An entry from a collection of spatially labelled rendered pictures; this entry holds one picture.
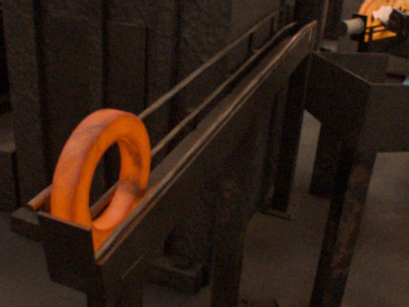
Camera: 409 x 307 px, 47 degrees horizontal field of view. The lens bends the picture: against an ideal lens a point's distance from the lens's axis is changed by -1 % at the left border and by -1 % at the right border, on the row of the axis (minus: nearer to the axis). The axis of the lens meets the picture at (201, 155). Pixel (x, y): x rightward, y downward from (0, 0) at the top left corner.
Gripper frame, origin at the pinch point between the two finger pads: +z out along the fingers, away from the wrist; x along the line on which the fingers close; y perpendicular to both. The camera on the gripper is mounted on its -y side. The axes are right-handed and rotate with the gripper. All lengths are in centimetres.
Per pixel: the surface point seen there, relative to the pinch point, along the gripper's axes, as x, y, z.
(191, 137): 116, 4, -55
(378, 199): 3, -61, -44
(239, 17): 91, 15, -29
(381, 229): 21, -56, -59
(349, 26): 16.5, -2.9, -3.5
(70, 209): 148, 19, -79
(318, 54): 83, 16, -49
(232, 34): 94, 12, -32
